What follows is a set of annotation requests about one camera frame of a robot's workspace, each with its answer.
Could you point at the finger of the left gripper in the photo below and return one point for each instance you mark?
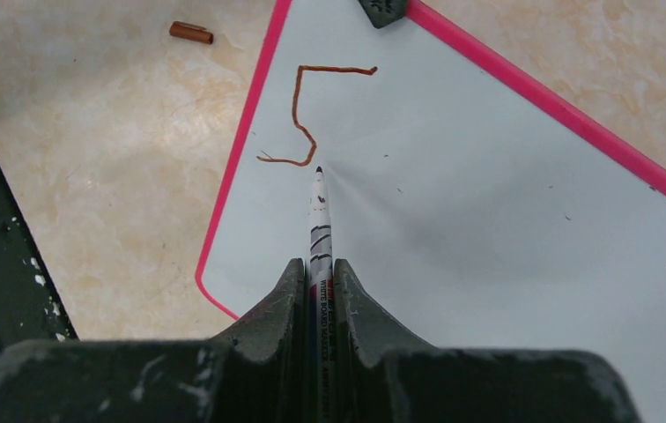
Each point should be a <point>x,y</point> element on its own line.
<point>382,13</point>

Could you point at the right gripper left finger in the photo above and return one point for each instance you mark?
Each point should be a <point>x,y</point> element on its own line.
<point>250,372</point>

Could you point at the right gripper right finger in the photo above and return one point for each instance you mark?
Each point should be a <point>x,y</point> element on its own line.
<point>387,373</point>

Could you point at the white marker pen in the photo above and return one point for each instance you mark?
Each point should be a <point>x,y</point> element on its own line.
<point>321,311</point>

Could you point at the pink-framed whiteboard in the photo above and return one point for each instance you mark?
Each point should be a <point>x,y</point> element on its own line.
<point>476,205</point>

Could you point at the brown marker cap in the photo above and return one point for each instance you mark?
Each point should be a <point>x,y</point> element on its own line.
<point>191,32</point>

